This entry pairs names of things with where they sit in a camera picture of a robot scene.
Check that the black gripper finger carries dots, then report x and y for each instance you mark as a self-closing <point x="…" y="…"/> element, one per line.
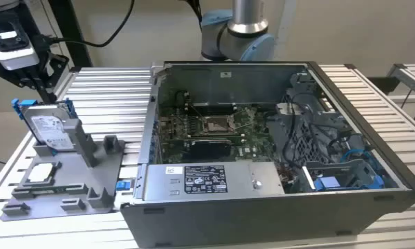
<point x="6" y="75"/>
<point x="60" y="62"/>

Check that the hard disk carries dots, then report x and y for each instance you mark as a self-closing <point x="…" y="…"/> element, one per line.
<point x="48" y="124"/>

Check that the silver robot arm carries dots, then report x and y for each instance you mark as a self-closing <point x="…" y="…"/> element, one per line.
<point x="245" y="15"/>

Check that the grey disk bay cage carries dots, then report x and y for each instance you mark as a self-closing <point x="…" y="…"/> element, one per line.
<point x="307" y="135"/>

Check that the silver CPU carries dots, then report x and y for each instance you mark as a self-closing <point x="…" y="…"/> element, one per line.
<point x="41" y="173"/>

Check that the grey parts rack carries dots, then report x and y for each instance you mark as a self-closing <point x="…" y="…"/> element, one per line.
<point x="72" y="181"/>

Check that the CPU socket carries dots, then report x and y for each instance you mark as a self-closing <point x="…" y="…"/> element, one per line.
<point x="216" y="123"/>

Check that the blue plastic latch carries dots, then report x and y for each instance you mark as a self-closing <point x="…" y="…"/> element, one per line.
<point x="121" y="185"/>

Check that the silver power supply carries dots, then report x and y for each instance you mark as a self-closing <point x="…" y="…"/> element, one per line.
<point x="159" y="186"/>

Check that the green motherboard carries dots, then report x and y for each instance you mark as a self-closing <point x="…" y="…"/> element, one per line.
<point x="255" y="140"/>

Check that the black PC case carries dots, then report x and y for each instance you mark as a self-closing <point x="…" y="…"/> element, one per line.
<point x="228" y="223"/>

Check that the blue plastic bay clip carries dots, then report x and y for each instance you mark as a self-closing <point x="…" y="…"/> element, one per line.
<point x="327" y="184"/>

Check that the black box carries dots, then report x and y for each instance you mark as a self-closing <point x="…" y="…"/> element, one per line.
<point x="383" y="85"/>

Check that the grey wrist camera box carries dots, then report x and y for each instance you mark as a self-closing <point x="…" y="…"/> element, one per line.
<point x="13" y="52"/>

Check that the black upright post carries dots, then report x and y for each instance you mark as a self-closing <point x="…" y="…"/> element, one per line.
<point x="70" y="26"/>

